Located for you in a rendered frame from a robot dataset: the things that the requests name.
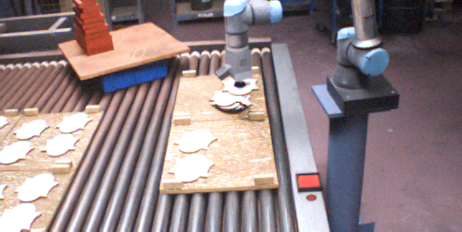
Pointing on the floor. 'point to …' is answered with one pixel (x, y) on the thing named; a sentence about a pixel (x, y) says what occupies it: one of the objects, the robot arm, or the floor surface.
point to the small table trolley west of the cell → (323, 20)
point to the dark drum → (401, 2)
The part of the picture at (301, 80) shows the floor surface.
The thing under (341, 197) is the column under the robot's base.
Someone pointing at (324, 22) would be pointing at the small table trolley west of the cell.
